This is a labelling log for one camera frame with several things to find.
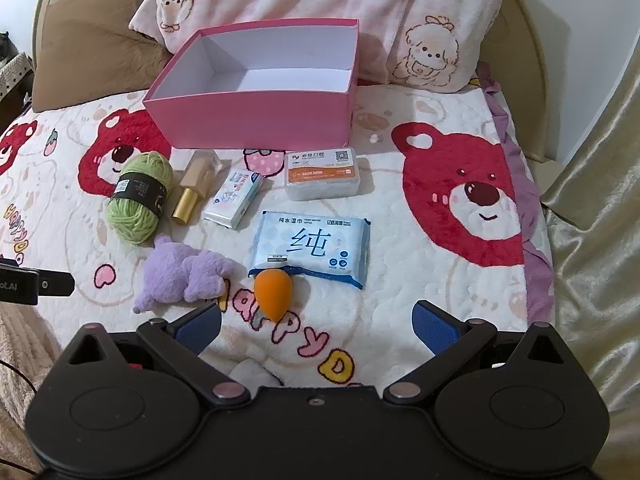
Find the clear floss box orange label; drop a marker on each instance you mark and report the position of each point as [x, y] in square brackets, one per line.
[322, 187]

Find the green yarn ball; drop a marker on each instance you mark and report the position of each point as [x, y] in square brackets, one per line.
[135, 220]

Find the foundation bottle with gold cap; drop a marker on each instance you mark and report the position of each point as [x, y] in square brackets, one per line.
[192, 180]

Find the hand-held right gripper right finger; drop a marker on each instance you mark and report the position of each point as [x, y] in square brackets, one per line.
[437, 327]

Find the patterned grey cloth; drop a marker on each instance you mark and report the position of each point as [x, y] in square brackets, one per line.
[12, 75]

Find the orange makeup sponge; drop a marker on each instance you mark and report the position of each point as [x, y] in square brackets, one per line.
[272, 292]

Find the brown pillow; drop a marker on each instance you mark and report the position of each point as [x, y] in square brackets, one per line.
[90, 50]

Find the beige headboard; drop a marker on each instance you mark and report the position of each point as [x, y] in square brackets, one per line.
[520, 60]

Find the golden curtain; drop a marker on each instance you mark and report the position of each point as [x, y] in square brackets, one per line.
[590, 260]

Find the bear printed blanket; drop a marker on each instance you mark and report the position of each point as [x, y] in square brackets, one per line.
[440, 280]

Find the purple plush toy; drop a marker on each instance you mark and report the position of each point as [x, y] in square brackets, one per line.
[185, 272]

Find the beige fluffy blanket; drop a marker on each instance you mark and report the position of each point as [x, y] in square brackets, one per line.
[20, 340]

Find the pink plaid pillow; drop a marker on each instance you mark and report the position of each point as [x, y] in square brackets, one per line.
[400, 10]

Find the pink cardboard box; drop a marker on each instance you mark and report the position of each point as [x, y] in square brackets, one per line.
[250, 120]

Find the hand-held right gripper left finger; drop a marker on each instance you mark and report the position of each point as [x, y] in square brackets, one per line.
[200, 329]

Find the blue wet wipes pack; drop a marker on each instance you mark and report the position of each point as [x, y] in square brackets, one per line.
[310, 245]

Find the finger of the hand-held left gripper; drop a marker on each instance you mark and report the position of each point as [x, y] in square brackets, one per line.
[57, 283]

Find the small white blue tissue pack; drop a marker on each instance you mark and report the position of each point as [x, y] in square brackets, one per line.
[232, 200]

